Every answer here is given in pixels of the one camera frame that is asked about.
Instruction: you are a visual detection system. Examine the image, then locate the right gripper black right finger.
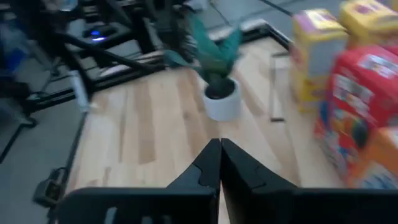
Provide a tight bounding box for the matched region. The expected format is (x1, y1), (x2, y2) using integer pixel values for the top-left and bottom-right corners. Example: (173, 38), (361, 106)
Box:
(220, 138), (398, 224)

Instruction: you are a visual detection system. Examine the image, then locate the red Froot Loops cereal box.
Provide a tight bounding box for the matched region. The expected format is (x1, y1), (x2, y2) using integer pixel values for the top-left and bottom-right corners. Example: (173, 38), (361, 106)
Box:
(313, 45), (398, 185)

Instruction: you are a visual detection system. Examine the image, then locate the small black device box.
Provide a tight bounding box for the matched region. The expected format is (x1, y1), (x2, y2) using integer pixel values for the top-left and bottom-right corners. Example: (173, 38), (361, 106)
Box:
(32, 167), (70, 208)

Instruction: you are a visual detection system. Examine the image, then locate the yellow Corn Pops cereal box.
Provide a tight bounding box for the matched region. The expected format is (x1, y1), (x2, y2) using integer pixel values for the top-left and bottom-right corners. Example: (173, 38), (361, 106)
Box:
(338, 0), (398, 47)
(290, 8), (349, 113)

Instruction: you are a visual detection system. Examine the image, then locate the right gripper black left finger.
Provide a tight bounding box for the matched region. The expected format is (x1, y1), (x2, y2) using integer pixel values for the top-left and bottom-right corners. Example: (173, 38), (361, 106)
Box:
(57, 138), (222, 224)

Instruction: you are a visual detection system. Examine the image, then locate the orange Frosted Mini-Wheats cereal box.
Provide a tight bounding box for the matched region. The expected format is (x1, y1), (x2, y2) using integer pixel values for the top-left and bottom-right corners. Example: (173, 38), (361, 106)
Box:
(347, 126), (398, 190)

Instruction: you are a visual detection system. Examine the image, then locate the green plant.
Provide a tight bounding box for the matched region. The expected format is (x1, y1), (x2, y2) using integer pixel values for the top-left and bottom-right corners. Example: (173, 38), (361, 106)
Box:
(163, 12), (244, 123)

